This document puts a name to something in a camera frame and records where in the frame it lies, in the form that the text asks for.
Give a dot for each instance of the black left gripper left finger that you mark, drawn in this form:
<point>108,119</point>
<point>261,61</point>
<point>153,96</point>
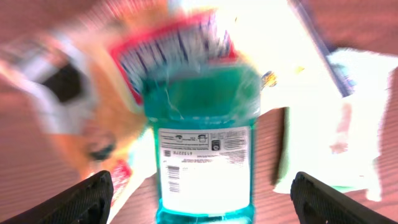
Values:
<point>87,202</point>

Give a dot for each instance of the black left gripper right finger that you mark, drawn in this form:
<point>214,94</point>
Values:
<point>318,203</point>

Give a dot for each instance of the small teal wipes packet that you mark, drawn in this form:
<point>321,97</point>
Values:
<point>337,139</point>

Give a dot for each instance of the teal mouthwash bottle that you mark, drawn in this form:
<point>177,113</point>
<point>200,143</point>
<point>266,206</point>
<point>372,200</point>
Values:
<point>204,131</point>

